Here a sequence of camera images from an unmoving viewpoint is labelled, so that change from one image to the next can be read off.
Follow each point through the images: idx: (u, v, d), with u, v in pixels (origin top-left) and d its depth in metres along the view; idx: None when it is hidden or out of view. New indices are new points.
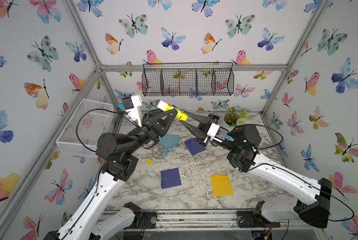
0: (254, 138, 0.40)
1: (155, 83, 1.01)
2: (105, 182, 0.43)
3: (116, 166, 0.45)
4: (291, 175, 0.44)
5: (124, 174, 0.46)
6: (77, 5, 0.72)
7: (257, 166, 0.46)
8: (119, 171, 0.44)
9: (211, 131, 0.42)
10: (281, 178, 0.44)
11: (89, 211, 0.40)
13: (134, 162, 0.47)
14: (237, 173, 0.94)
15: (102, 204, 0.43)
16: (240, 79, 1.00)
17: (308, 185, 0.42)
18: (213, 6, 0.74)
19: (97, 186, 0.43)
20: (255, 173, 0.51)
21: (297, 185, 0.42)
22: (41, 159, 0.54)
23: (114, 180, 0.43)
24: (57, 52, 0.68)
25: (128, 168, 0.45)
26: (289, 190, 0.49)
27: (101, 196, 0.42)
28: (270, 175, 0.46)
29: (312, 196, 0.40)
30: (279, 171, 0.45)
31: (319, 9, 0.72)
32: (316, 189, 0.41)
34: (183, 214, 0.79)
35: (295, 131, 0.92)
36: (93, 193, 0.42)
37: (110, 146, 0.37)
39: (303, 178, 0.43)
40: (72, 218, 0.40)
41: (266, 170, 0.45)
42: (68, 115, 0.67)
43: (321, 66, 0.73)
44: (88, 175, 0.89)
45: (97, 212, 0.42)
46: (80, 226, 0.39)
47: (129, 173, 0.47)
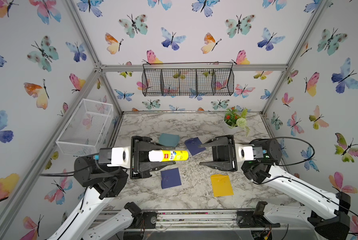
0: (276, 153, 0.39)
1: (155, 83, 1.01)
2: (90, 199, 0.41)
3: (104, 183, 0.42)
4: (308, 188, 0.43)
5: (111, 191, 0.42)
6: (77, 5, 0.72)
7: (273, 178, 0.45)
8: (106, 189, 0.41)
9: (248, 154, 0.43)
10: (297, 191, 0.43)
11: (72, 227, 0.39)
13: (123, 178, 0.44)
14: (237, 173, 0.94)
15: (86, 221, 0.41)
16: (240, 79, 1.00)
17: (326, 199, 0.41)
18: (213, 6, 0.74)
19: (83, 202, 0.41)
20: (272, 186, 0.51)
21: (315, 198, 0.41)
22: (41, 159, 0.54)
23: (100, 198, 0.40)
24: (57, 52, 0.68)
25: (115, 186, 0.41)
26: (304, 203, 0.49)
27: (86, 213, 0.40)
28: (287, 188, 0.45)
29: (330, 211, 0.40)
30: (295, 184, 0.44)
31: (319, 9, 0.72)
32: (334, 204, 0.40)
34: (183, 214, 0.79)
35: (295, 131, 0.92)
36: (78, 210, 0.40)
37: (84, 174, 0.33)
39: (321, 191, 0.42)
40: (57, 232, 0.39)
41: (282, 183, 0.45)
42: (68, 115, 0.67)
43: (321, 66, 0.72)
44: None
45: (81, 228, 0.41)
46: None
47: (118, 189, 0.43)
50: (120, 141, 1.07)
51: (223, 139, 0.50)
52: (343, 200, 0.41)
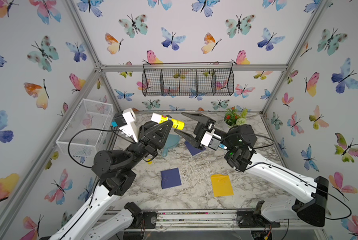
0: (249, 137, 0.41)
1: (155, 83, 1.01)
2: (100, 195, 0.43)
3: (114, 181, 0.45)
4: (288, 173, 0.44)
5: (119, 189, 0.45)
6: (77, 5, 0.72)
7: (254, 165, 0.47)
8: (115, 187, 0.44)
9: (205, 141, 0.44)
10: (277, 177, 0.45)
11: (80, 223, 0.41)
13: (131, 177, 0.46)
14: (237, 173, 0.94)
15: (93, 218, 0.43)
16: (240, 79, 1.00)
17: (304, 183, 0.42)
18: (213, 6, 0.74)
19: (92, 198, 0.43)
20: (253, 173, 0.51)
21: (293, 183, 0.43)
22: (41, 159, 0.54)
23: (108, 195, 0.43)
24: (57, 52, 0.68)
25: (124, 184, 0.45)
26: (284, 188, 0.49)
27: (94, 209, 0.42)
28: (268, 174, 0.46)
29: (308, 194, 0.41)
30: (276, 170, 0.45)
31: (319, 9, 0.72)
32: (312, 188, 0.41)
34: (183, 214, 0.79)
35: (295, 131, 0.92)
36: (87, 206, 0.42)
37: (105, 165, 0.37)
39: (299, 176, 0.43)
40: (64, 227, 0.41)
41: (263, 169, 0.46)
42: (68, 115, 0.67)
43: (321, 66, 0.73)
44: (88, 175, 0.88)
45: (87, 226, 0.42)
46: (69, 237, 0.39)
47: (126, 188, 0.47)
50: (120, 141, 1.07)
51: (204, 119, 0.48)
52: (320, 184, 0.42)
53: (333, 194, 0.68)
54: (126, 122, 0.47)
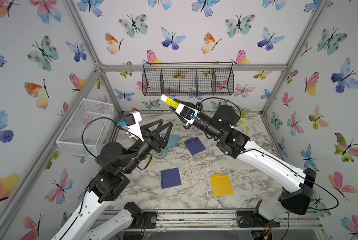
0: (229, 116, 0.42)
1: (155, 83, 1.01)
2: (90, 203, 0.41)
3: (103, 187, 0.42)
4: (279, 162, 0.44)
5: (109, 195, 0.42)
6: (77, 5, 0.72)
7: (246, 150, 0.46)
8: (105, 193, 0.41)
9: (178, 109, 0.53)
10: (268, 166, 0.45)
11: (71, 232, 0.39)
13: (124, 183, 0.44)
14: (237, 173, 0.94)
15: (85, 226, 0.42)
16: (240, 80, 1.01)
17: (294, 173, 0.42)
18: (213, 6, 0.74)
19: (82, 206, 0.41)
20: (246, 160, 0.48)
21: (283, 173, 0.43)
22: (41, 159, 0.54)
23: (98, 202, 0.41)
24: (57, 52, 0.68)
25: (116, 188, 0.42)
26: (275, 178, 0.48)
27: (86, 217, 0.40)
28: (260, 163, 0.46)
29: (296, 184, 0.41)
30: (268, 159, 0.44)
31: (319, 9, 0.72)
32: (301, 178, 0.41)
34: (183, 214, 0.79)
35: (295, 131, 0.92)
36: (77, 214, 0.41)
37: (114, 154, 0.38)
39: (290, 167, 0.43)
40: (55, 236, 0.40)
41: (255, 157, 0.45)
42: (68, 115, 0.67)
43: (321, 66, 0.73)
44: (88, 175, 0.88)
45: (80, 233, 0.41)
46: None
47: (117, 194, 0.44)
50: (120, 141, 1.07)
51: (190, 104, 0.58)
52: (308, 175, 0.42)
53: (333, 194, 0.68)
54: (134, 122, 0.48)
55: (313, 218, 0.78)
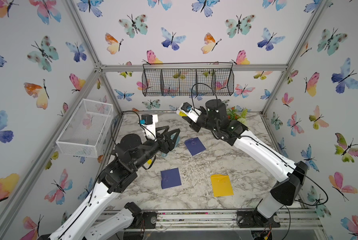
0: (215, 104, 0.51)
1: (155, 83, 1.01)
2: (99, 193, 0.42)
3: (113, 178, 0.44)
4: (273, 153, 0.46)
5: (119, 187, 0.44)
6: (77, 5, 0.72)
7: (241, 138, 0.49)
8: (114, 184, 0.43)
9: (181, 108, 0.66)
10: (261, 154, 0.47)
11: (79, 221, 0.40)
13: (132, 176, 0.46)
14: (238, 173, 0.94)
15: (93, 216, 0.42)
16: (240, 80, 1.01)
17: (284, 163, 0.44)
18: (213, 6, 0.74)
19: (91, 195, 0.42)
20: (241, 148, 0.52)
21: (274, 162, 0.45)
22: (41, 159, 0.54)
23: (108, 192, 0.42)
24: (57, 52, 0.68)
25: (125, 180, 0.44)
26: (267, 167, 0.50)
27: (94, 207, 0.41)
28: (253, 150, 0.49)
29: (284, 173, 0.44)
30: (261, 148, 0.47)
31: (319, 9, 0.72)
32: (290, 168, 0.43)
34: (183, 214, 0.79)
35: (295, 131, 0.92)
36: (86, 203, 0.42)
37: (133, 144, 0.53)
39: (282, 157, 0.45)
40: (64, 225, 0.40)
41: (249, 144, 0.49)
42: (68, 115, 0.67)
43: (321, 66, 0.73)
44: (88, 175, 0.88)
45: (87, 223, 0.42)
46: (69, 235, 0.39)
47: (125, 186, 0.46)
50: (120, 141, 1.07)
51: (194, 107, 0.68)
52: (299, 167, 0.44)
53: (333, 194, 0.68)
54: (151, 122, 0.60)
55: (313, 218, 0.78)
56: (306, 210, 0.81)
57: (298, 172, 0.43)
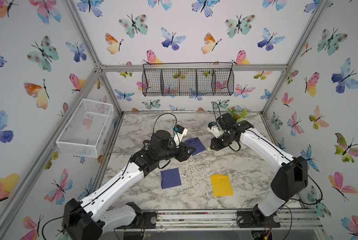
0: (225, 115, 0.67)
1: (155, 83, 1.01)
2: (131, 169, 0.50)
3: (143, 160, 0.53)
4: (272, 146, 0.51)
5: (146, 169, 0.53)
6: (77, 5, 0.72)
7: (246, 133, 0.57)
8: (144, 165, 0.52)
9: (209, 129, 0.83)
10: (260, 146, 0.53)
11: (111, 190, 0.45)
13: (157, 163, 0.56)
14: (238, 173, 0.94)
15: (122, 190, 0.48)
16: (240, 80, 1.01)
17: (280, 155, 0.48)
18: (213, 6, 0.74)
19: (123, 171, 0.49)
20: (246, 142, 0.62)
21: (271, 153, 0.50)
22: (40, 159, 0.54)
23: (138, 170, 0.50)
24: (57, 52, 0.68)
25: (152, 165, 0.53)
26: (267, 160, 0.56)
27: (126, 180, 0.48)
28: (255, 143, 0.55)
29: (279, 163, 0.47)
30: (262, 141, 0.53)
31: (319, 9, 0.72)
32: (286, 159, 0.47)
34: (183, 214, 0.79)
35: (295, 131, 0.92)
36: (119, 176, 0.48)
37: (165, 135, 0.55)
39: (280, 150, 0.49)
40: (96, 191, 0.44)
41: (251, 138, 0.55)
42: (68, 115, 0.67)
43: (321, 66, 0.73)
44: (88, 175, 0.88)
45: (116, 195, 0.47)
46: (102, 200, 0.43)
47: (150, 170, 0.54)
50: (120, 141, 1.07)
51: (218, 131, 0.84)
52: (297, 161, 0.46)
53: (333, 194, 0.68)
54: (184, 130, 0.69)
55: (313, 218, 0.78)
56: (306, 210, 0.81)
57: (295, 166, 0.49)
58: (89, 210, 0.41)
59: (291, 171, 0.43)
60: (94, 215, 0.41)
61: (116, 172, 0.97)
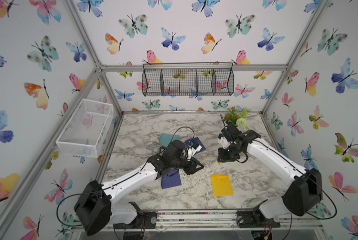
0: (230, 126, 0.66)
1: (155, 83, 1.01)
2: (148, 168, 0.55)
3: (159, 163, 0.58)
4: (282, 158, 0.48)
5: (160, 172, 0.58)
6: (77, 5, 0.72)
7: (253, 143, 0.55)
8: (160, 168, 0.56)
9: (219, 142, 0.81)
10: (271, 158, 0.50)
11: (129, 181, 0.49)
13: (169, 168, 0.61)
14: (238, 173, 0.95)
15: (136, 184, 0.51)
16: (240, 80, 1.01)
17: (292, 167, 0.46)
18: (213, 6, 0.74)
19: (141, 168, 0.54)
20: (254, 153, 0.57)
21: (282, 165, 0.47)
22: (40, 159, 0.54)
23: (154, 171, 0.55)
24: (57, 52, 0.68)
25: (165, 169, 0.58)
26: (278, 172, 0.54)
27: (143, 176, 0.52)
28: (264, 154, 0.53)
29: (291, 176, 0.45)
30: (271, 152, 0.51)
31: (319, 10, 0.72)
32: (298, 172, 0.44)
34: (183, 213, 0.79)
35: (295, 131, 0.92)
36: (137, 171, 0.53)
37: (181, 145, 0.61)
39: (292, 163, 0.47)
40: (116, 179, 0.48)
41: (260, 148, 0.53)
42: (68, 115, 0.67)
43: (321, 66, 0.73)
44: (88, 175, 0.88)
45: (131, 187, 0.50)
46: (120, 187, 0.46)
47: (162, 174, 0.59)
50: (120, 141, 1.07)
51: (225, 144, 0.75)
52: (309, 174, 0.44)
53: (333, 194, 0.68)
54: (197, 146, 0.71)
55: (314, 218, 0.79)
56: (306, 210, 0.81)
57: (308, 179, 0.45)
58: (109, 193, 0.44)
59: (304, 185, 0.41)
60: (112, 199, 0.44)
61: (116, 172, 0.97)
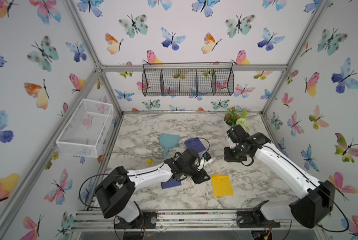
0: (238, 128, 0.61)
1: (155, 83, 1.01)
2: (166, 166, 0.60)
3: (174, 165, 0.63)
4: (295, 167, 0.46)
5: (174, 174, 0.61)
6: (77, 5, 0.72)
7: (263, 148, 0.51)
8: (175, 170, 0.61)
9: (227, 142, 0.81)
10: (282, 166, 0.47)
11: (150, 175, 0.53)
13: (182, 173, 0.63)
14: (237, 173, 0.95)
15: (154, 179, 0.55)
16: (240, 80, 1.01)
17: (305, 179, 0.43)
18: (212, 6, 0.74)
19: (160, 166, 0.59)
20: (262, 158, 0.53)
21: (294, 175, 0.45)
22: (40, 160, 0.54)
23: (170, 172, 0.59)
24: (57, 52, 0.68)
25: (178, 173, 0.62)
26: (288, 182, 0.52)
27: (161, 173, 0.56)
28: (274, 161, 0.50)
29: (304, 188, 0.42)
30: (282, 160, 0.48)
31: (319, 10, 0.72)
32: (312, 185, 0.42)
34: (183, 213, 0.79)
35: (295, 131, 0.92)
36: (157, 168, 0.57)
37: (195, 153, 0.65)
39: (304, 173, 0.44)
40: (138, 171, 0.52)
41: (270, 155, 0.50)
42: (68, 115, 0.67)
43: (321, 66, 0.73)
44: (88, 175, 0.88)
45: (149, 181, 0.53)
46: (142, 178, 0.50)
47: (176, 177, 0.62)
50: (120, 141, 1.07)
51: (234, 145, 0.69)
52: (323, 186, 0.41)
53: None
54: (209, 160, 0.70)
55: None
56: None
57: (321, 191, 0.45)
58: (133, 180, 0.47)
59: (318, 199, 0.39)
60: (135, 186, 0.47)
61: None
